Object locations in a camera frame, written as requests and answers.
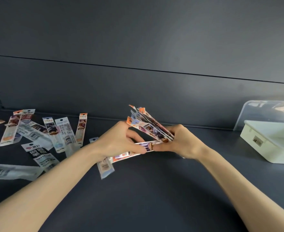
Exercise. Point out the person's right hand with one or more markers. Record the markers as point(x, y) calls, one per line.
point(185, 142)

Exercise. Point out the person's left hand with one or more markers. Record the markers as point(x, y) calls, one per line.
point(113, 140)

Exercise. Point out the person's right thumb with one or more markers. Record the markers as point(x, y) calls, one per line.
point(163, 147)

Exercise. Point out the person's left thumb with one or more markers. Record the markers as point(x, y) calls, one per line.
point(142, 148)

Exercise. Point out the single orange-edged refill packet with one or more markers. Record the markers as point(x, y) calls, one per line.
point(122, 156)

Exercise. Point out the fanned bundle of illustrated packets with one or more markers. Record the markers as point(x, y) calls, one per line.
point(151, 128)

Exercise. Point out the person's left forearm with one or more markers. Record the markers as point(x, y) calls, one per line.
point(47, 186)

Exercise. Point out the person's right forearm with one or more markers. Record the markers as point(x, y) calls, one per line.
point(241, 181)

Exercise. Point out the scattered pile of refill packets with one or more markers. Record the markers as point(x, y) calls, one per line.
point(62, 132)

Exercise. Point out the clear plastic box lid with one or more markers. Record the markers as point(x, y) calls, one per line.
point(260, 113)

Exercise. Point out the black label refill packet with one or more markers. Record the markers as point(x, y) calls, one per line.
point(39, 153)

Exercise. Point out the white plastic storage box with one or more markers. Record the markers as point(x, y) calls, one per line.
point(267, 142)

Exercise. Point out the long clear plastic packet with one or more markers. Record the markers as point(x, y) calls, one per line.
point(11, 171)

